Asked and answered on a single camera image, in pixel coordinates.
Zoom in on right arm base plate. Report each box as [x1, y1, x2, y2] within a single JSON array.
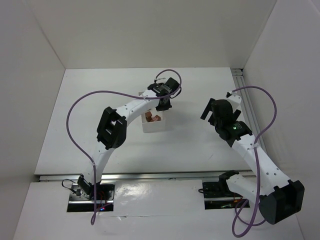
[[198, 181, 244, 199]]

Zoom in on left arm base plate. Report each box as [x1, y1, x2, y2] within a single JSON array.
[[69, 183, 115, 204]]

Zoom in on small brown wood cube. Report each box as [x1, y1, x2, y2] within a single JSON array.
[[145, 111, 153, 122]]

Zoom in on front aluminium rail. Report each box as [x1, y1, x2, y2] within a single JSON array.
[[38, 170, 256, 183]]

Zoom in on right side aluminium rail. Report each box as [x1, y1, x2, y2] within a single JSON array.
[[230, 68, 260, 136]]

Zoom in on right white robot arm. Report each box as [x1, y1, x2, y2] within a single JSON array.
[[200, 94, 305, 225]]

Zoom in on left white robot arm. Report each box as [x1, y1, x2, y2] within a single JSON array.
[[77, 77, 180, 199]]

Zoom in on U-shaped brown wood block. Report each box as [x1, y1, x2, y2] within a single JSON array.
[[153, 115, 161, 122]]

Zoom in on aluminium rail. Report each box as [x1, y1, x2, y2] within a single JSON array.
[[38, 170, 256, 183], [230, 68, 260, 136]]

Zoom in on white front cover board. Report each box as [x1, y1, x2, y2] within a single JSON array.
[[113, 179, 205, 217]]

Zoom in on white perforated plastic box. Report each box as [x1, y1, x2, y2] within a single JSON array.
[[138, 90, 166, 133]]

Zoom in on notched brown wood block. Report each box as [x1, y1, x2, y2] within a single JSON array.
[[147, 117, 156, 123]]

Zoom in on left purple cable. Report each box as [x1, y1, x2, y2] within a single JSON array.
[[65, 69, 183, 226]]

